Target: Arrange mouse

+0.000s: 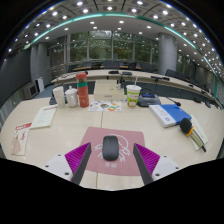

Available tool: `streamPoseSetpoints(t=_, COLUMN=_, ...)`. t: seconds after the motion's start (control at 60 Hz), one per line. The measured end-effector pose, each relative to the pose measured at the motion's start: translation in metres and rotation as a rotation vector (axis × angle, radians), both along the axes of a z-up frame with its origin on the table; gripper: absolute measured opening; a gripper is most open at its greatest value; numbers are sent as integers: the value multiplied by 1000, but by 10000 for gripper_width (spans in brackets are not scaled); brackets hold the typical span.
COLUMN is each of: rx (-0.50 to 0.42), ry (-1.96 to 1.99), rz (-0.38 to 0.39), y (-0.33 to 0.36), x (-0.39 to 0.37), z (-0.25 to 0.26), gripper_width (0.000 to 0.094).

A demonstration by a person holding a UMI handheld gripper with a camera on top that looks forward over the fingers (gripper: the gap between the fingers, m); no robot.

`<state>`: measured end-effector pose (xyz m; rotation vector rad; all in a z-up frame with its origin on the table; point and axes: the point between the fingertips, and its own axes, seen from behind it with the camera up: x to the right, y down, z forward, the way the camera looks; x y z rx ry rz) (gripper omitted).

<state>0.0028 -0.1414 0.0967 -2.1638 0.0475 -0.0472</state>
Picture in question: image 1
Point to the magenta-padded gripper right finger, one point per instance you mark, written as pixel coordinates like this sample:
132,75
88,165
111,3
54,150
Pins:
149,160

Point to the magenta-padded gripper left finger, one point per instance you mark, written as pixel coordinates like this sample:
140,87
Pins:
76,159

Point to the black computer mouse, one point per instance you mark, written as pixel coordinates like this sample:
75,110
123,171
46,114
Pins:
110,148

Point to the pink mouse pad with drawing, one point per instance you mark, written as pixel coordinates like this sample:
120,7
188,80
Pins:
128,163

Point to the blue and white book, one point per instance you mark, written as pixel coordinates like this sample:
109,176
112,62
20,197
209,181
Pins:
173,115

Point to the white booklet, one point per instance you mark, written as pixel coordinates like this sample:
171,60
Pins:
44,116

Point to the red and white leaflet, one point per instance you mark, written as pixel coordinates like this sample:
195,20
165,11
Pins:
20,140

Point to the black conference microphone console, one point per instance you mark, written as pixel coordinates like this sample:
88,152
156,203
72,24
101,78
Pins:
148,100

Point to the colourful printed flyer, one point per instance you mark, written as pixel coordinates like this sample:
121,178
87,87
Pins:
105,106

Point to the white paper cup stack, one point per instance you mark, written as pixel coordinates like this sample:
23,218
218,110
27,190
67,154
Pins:
59,97

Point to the white green paper cup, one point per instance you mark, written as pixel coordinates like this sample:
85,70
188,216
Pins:
133,96

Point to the red thermos with green band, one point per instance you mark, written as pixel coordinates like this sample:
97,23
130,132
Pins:
82,91

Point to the grey box monitor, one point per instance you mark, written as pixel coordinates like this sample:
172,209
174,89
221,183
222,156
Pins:
30,90

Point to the white upright panel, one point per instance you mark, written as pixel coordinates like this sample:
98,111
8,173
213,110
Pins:
40,84

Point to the black desk microphone units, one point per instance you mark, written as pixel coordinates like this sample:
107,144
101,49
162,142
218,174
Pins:
126,73

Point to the dark office chairs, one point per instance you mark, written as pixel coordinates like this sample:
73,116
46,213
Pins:
170,72

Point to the ceiling lights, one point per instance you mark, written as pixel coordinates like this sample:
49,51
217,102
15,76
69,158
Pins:
134,10

